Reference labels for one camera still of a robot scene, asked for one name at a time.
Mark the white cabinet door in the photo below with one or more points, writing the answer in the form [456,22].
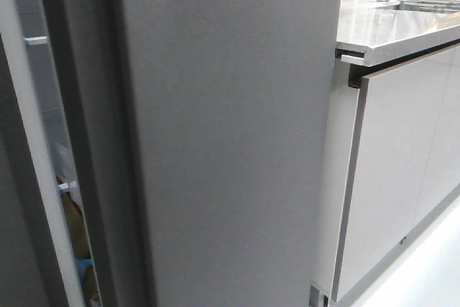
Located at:
[402,159]

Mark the grey kitchen countertop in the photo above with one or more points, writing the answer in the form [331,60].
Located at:
[368,36]

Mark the brown cardboard box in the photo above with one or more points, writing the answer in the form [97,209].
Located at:
[81,250]

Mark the stainless steel sink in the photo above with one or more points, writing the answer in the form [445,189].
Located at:
[432,6]

